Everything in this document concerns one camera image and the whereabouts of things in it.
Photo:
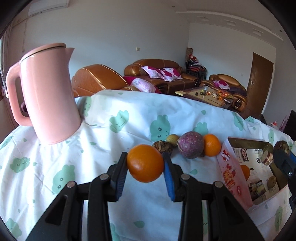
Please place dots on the brown-yellow fruit front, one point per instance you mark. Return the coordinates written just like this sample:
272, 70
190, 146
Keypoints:
271, 182

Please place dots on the pink electric kettle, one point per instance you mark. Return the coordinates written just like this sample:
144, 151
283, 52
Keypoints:
40, 93

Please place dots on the pink white cushion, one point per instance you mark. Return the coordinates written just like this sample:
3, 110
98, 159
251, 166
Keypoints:
170, 74
153, 73

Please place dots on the dark mangosteen back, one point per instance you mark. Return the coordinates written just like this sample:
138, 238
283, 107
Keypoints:
163, 147

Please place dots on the pink white cushion left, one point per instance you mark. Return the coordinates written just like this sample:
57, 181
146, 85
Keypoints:
153, 73

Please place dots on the light pink pillow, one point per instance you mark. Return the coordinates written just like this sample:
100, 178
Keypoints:
143, 85

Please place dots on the pink biscuit tin box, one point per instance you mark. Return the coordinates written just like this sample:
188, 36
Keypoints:
252, 192

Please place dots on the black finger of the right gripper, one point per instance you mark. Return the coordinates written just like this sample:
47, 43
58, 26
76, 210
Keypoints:
286, 163

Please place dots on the black television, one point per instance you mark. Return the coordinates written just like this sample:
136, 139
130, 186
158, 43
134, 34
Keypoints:
290, 127

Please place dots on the stacked dark chairs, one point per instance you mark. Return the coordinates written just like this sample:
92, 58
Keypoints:
194, 68

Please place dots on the small yellow-green fruit back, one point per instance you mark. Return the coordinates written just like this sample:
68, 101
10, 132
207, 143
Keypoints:
172, 139

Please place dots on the purple passion fruit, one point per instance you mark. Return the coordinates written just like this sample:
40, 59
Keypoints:
191, 144

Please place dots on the white wall air conditioner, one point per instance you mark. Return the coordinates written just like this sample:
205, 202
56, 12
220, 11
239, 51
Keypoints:
38, 7

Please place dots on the white tablecloth green clouds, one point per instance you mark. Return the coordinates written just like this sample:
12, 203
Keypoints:
32, 174

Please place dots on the dark mangosteen front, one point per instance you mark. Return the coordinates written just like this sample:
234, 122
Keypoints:
281, 147

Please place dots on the orange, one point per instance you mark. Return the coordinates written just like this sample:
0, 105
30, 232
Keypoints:
212, 145
145, 163
246, 171

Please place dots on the brown leather armchair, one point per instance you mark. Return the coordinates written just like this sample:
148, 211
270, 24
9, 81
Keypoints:
93, 78
230, 85

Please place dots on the dark mangosteen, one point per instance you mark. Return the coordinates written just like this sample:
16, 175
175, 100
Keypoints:
163, 147
281, 147

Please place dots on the brown wooden door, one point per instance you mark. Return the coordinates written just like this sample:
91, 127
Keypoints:
258, 86

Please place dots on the pink cushion far armchair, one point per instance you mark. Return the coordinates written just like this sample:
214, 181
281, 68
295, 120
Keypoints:
221, 84

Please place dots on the brown leather far armchair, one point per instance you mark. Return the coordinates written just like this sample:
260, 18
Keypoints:
230, 85

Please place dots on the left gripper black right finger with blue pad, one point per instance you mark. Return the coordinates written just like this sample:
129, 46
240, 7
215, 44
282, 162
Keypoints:
226, 218

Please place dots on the pink white cushion right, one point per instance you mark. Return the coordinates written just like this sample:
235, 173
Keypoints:
170, 74

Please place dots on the brown leather near armchair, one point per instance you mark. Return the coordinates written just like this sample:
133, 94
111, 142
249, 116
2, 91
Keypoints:
93, 78

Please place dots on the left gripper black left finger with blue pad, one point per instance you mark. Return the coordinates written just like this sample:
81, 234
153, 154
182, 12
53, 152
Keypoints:
62, 220

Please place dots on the brown leather long sofa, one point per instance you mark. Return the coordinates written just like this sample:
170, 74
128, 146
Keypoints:
187, 81

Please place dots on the wooden coffee table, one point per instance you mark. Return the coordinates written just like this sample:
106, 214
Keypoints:
207, 95

